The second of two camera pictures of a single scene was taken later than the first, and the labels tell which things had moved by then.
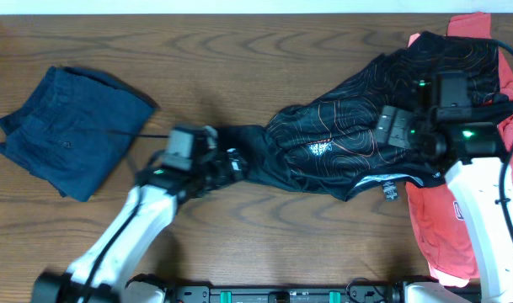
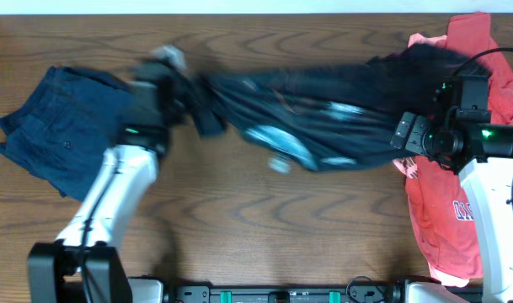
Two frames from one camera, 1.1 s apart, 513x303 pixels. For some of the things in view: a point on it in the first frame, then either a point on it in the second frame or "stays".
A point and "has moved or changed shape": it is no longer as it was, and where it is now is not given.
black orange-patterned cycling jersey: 326,145 has moved or changed shape
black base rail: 392,293 stays
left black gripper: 222,178 → 189,93
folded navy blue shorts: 61,135 stays
